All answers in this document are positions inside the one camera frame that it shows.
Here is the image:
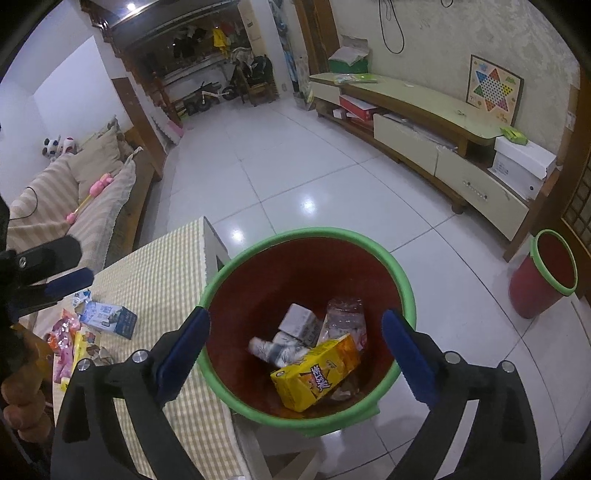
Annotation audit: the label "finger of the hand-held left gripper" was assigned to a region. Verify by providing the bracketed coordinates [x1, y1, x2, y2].
[14, 268, 95, 320]
[18, 235, 84, 283]

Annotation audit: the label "red bin with green rim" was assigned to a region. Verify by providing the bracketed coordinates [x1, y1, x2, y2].
[198, 226, 417, 438]
[509, 229, 579, 319]

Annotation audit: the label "grey patterned tissue pack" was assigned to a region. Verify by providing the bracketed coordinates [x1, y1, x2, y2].
[249, 336, 310, 367]

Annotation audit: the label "long wooden tv cabinet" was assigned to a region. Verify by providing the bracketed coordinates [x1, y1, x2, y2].
[308, 71, 532, 243]

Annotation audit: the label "pink foam mats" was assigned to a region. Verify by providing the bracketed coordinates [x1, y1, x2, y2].
[152, 111, 185, 148]

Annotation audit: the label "crumpled brown paper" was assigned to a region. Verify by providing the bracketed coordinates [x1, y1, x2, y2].
[85, 342, 115, 366]

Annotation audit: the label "striped beige sofa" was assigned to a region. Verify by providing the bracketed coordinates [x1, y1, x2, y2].
[7, 124, 155, 273]

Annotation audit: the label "black cable on sofa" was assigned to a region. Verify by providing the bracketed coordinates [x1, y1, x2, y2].
[9, 186, 40, 220]

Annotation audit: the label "beige pillow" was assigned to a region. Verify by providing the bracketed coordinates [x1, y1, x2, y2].
[69, 124, 125, 192]

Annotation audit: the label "red flat box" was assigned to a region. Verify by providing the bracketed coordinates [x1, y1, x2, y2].
[339, 95, 382, 121]

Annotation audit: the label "white balance bike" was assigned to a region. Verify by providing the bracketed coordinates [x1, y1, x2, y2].
[185, 83, 238, 114]

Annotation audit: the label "yellow white medicine box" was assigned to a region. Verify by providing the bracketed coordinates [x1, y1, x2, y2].
[69, 330, 100, 380]

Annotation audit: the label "yellow snack box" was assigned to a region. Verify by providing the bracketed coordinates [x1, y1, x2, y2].
[270, 333, 362, 413]

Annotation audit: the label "clear plastic bag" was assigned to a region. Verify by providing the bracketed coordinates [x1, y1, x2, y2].
[323, 298, 369, 352]

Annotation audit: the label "star checkers board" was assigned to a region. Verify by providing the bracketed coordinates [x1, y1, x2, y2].
[465, 54, 525, 126]

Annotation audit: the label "wooden lattice door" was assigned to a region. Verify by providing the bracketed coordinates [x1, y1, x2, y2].
[554, 152, 591, 241]

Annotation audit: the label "pink foil wrapper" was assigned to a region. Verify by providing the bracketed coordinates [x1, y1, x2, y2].
[52, 342, 77, 384]

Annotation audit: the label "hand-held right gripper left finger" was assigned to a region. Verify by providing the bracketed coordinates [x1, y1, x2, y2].
[50, 306, 211, 480]

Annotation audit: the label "white blue carton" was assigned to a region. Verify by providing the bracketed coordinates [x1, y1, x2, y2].
[71, 288, 138, 340]

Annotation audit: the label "white standing air conditioner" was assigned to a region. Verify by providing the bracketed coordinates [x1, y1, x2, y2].
[240, 0, 269, 56]

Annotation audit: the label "person's left hand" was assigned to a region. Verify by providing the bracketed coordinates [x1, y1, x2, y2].
[1, 364, 52, 446]

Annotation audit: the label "black television cable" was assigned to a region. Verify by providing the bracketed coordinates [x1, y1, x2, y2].
[379, 0, 406, 54]

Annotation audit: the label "orange snack wrapper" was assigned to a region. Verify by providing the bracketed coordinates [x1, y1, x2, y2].
[46, 308, 81, 356]

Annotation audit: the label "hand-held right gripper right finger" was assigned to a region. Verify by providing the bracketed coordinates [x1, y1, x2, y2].
[381, 308, 542, 480]

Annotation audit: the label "open green white box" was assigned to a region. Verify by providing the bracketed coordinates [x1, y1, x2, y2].
[329, 37, 371, 75]

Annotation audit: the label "yellow checked tablecloth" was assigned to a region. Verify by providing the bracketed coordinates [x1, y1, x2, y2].
[34, 217, 259, 480]

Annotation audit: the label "white cardboard box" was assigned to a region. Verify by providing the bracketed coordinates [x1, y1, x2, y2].
[488, 134, 558, 200]

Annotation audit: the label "pink toy wand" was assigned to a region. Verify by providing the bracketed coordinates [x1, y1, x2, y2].
[66, 173, 114, 225]

